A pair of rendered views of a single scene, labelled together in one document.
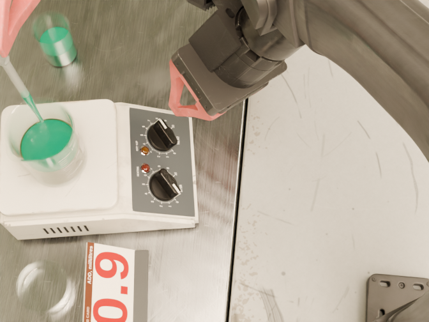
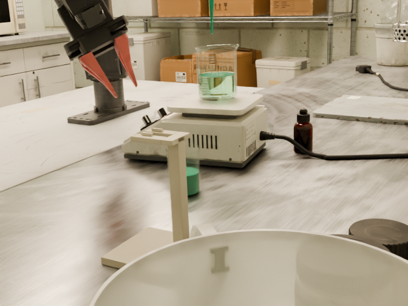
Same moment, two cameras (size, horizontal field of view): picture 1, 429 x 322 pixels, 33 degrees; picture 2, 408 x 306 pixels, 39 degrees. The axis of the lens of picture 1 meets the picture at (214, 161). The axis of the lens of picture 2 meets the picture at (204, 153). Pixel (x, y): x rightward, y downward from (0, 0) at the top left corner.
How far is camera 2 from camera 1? 1.28 m
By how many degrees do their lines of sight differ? 93
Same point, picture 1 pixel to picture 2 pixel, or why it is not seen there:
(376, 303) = (98, 117)
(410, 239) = (58, 128)
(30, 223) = not seen: hidden behind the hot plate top
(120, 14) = (116, 199)
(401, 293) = (84, 117)
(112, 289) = not seen: hidden behind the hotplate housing
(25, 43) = (211, 200)
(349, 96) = (16, 155)
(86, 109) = (186, 105)
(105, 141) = (184, 100)
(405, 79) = not seen: outside the picture
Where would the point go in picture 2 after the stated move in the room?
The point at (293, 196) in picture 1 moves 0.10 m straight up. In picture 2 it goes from (96, 139) to (90, 84)
